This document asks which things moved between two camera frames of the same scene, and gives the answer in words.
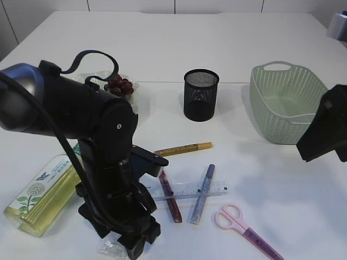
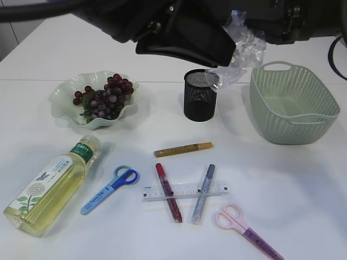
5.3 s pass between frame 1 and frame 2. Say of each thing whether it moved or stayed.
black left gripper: moved
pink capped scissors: stayed
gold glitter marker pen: stayed
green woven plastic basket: stayed
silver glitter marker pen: stayed
